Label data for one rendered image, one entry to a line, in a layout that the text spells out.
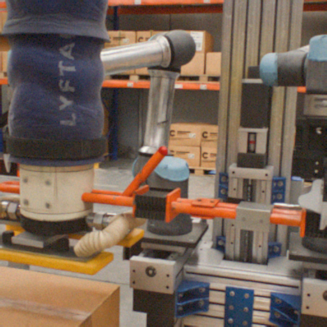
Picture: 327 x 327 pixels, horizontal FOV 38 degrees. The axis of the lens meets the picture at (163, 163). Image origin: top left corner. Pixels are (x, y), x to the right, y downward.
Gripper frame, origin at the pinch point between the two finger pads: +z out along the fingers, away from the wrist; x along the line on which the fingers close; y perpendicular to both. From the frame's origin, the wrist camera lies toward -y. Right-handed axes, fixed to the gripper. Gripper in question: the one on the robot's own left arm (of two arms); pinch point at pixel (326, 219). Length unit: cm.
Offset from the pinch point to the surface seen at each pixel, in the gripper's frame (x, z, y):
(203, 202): 1.6, -1.2, 24.8
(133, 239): -5.6, 11.7, 43.7
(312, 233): 4.0, 2.1, 2.3
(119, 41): -691, -106, 361
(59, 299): -4, 30, 63
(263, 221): 3.7, 1.0, 11.8
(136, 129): -813, 59, 373
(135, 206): 4.9, 0.6, 38.9
